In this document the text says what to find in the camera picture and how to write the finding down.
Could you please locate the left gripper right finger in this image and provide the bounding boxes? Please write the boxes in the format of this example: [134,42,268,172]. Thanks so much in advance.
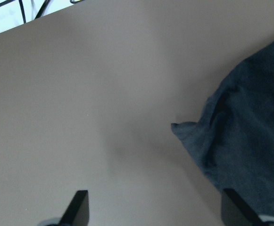
[221,188,266,226]

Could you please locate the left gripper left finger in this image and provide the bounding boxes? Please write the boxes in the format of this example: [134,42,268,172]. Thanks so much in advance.
[58,190,90,226]

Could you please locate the black graphic t-shirt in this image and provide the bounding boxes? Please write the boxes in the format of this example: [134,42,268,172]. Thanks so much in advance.
[171,42,274,216]

